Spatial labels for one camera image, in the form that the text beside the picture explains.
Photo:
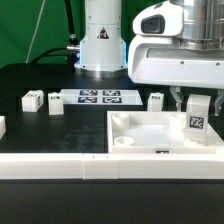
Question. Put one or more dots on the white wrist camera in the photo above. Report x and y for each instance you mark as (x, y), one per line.
(162, 19)

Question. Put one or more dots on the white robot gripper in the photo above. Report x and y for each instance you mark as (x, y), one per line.
(160, 61)

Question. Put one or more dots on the white square tabletop part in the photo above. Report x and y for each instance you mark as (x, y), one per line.
(142, 132)

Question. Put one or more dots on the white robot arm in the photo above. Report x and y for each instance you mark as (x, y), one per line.
(102, 50)

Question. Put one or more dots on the white left fence piece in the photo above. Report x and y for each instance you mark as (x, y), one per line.
(2, 126)

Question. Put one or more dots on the white marker base plate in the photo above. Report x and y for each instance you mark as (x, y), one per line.
(101, 97)

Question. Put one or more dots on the white front fence rail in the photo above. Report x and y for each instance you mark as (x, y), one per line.
(110, 166)

